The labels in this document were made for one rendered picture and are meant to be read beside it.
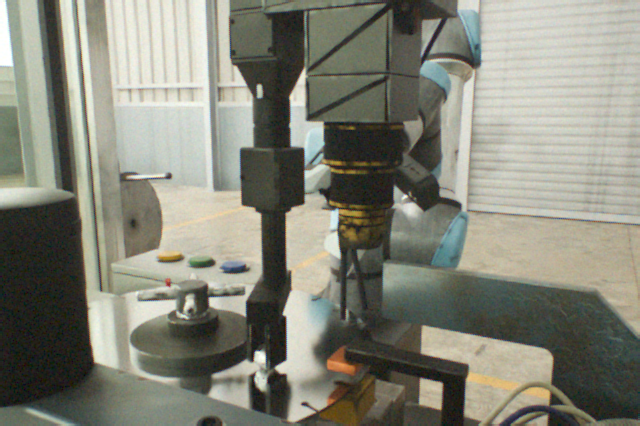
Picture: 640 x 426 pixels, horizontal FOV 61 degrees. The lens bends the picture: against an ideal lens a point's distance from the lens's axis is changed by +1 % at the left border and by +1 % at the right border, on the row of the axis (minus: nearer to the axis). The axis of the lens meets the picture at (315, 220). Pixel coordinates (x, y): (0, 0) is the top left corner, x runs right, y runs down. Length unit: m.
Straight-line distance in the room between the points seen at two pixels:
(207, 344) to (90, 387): 0.24
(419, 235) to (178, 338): 0.61
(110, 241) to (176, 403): 0.81
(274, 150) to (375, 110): 0.11
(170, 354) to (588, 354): 0.37
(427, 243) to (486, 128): 5.37
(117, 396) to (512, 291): 0.40
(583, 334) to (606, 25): 5.81
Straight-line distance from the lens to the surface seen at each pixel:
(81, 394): 0.25
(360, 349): 0.42
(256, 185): 0.44
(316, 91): 0.37
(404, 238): 1.01
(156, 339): 0.50
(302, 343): 0.50
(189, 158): 8.42
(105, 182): 1.01
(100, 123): 1.00
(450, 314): 0.58
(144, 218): 1.85
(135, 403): 0.23
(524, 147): 6.30
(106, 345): 0.53
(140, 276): 0.96
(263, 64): 0.44
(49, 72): 0.91
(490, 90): 6.35
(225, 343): 0.48
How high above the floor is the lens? 1.16
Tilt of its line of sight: 12 degrees down
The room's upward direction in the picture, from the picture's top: straight up
